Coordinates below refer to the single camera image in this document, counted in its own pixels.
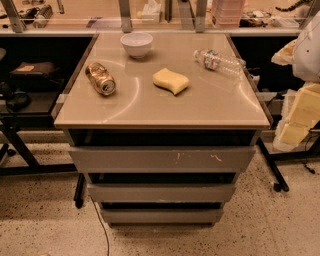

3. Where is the grey middle drawer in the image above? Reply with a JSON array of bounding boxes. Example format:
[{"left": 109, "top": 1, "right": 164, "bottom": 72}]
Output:
[{"left": 87, "top": 184, "right": 235, "bottom": 203}]

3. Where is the yellow sponge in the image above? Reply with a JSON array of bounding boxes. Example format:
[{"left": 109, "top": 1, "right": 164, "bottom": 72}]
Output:
[{"left": 152, "top": 68, "right": 190, "bottom": 95}]

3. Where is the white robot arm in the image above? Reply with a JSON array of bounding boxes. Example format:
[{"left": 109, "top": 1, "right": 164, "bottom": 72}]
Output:
[{"left": 271, "top": 11, "right": 320, "bottom": 151}]

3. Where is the grey bottom drawer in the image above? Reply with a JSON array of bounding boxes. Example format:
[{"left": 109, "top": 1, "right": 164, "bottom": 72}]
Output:
[{"left": 100, "top": 209, "right": 223, "bottom": 224}]

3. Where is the crushed gold soda can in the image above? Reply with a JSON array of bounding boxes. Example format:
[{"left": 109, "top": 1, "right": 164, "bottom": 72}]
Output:
[{"left": 85, "top": 62, "right": 116, "bottom": 96}]

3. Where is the white ceramic bowl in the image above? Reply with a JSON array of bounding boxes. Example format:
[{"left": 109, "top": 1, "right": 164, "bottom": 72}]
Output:
[{"left": 120, "top": 32, "right": 153, "bottom": 58}]

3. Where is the grey top drawer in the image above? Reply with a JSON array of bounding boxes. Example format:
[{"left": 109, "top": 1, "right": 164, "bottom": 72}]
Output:
[{"left": 69, "top": 146, "right": 255, "bottom": 173}]

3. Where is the clear plastic water bottle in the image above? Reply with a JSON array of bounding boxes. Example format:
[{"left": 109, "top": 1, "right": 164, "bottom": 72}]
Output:
[{"left": 193, "top": 49, "right": 246, "bottom": 77}]

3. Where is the pink plastic container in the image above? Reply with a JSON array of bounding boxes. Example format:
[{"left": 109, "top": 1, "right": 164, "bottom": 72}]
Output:
[{"left": 211, "top": 0, "right": 245, "bottom": 28}]

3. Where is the black cable on floor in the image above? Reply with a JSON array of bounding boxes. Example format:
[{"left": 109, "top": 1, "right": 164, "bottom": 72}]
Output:
[{"left": 89, "top": 196, "right": 111, "bottom": 256}]

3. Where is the white tissue box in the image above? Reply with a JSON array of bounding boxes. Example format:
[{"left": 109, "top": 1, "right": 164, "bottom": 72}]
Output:
[{"left": 141, "top": 0, "right": 161, "bottom": 23}]

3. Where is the grey drawer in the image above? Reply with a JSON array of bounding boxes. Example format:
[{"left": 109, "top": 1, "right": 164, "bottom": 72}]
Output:
[
  {"left": 87, "top": 184, "right": 235, "bottom": 203},
  {"left": 100, "top": 209, "right": 223, "bottom": 224},
  {"left": 69, "top": 146, "right": 255, "bottom": 173}
]

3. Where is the grey drawer cabinet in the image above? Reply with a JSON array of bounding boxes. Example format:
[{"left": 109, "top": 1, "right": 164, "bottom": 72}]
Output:
[{"left": 53, "top": 31, "right": 272, "bottom": 229}]

